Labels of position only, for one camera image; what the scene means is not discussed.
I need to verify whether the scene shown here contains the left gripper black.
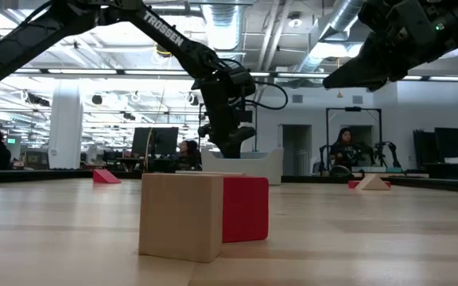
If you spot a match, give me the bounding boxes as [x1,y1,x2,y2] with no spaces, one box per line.
[192,66,257,159]

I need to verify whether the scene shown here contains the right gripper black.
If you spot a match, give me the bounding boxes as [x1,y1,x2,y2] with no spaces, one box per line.
[322,0,458,92]

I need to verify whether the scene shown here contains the wooden cube block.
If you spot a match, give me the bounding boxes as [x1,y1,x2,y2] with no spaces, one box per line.
[138,172,225,264]

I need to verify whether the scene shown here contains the wooden triangle block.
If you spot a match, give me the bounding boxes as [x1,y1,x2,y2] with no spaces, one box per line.
[355,173,392,191]

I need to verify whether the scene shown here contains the red rectangular block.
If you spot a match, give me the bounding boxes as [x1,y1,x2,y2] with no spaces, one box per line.
[347,180,392,190]

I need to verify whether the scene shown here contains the red wedge block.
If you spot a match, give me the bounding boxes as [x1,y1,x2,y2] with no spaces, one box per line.
[92,168,122,184]

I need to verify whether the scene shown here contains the grey plastic bin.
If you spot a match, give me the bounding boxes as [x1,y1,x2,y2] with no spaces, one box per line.
[200,147,285,186]

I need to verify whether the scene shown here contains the red cube block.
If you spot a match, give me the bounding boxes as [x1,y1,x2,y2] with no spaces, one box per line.
[221,176,270,244]

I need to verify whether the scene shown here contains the black background monitor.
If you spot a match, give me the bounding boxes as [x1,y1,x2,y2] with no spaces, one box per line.
[131,126,180,157]

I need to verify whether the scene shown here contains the black background screens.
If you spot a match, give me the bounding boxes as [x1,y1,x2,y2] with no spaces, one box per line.
[413,126,458,170]

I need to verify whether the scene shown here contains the white square column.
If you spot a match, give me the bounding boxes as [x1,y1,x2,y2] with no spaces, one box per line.
[48,81,83,171]

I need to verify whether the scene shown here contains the black background station frame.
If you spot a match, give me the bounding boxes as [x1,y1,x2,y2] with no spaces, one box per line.
[325,106,383,168]

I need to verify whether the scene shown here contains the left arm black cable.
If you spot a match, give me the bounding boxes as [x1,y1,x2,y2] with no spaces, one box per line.
[244,81,289,111]

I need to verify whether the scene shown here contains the silver ventilation duct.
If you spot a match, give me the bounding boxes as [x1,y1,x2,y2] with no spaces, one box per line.
[201,2,246,52]

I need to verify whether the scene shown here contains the black aluminium table frame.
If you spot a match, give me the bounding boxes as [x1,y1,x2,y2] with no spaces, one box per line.
[0,168,458,195]

